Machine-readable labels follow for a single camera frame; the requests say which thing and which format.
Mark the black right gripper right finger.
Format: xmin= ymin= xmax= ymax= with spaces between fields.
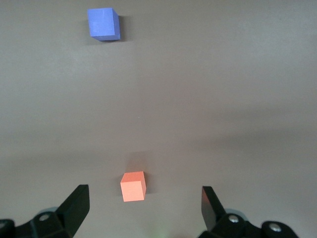
xmin=198 ymin=186 xmax=298 ymax=238

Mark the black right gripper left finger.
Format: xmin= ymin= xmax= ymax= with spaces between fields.
xmin=0 ymin=184 xmax=90 ymax=238

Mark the orange foam block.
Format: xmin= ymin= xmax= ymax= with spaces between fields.
xmin=120 ymin=171 xmax=147 ymax=203

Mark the purple foam block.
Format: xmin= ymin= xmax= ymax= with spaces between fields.
xmin=87 ymin=7 xmax=121 ymax=43

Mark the brown table cover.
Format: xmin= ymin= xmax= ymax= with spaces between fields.
xmin=0 ymin=0 xmax=317 ymax=238

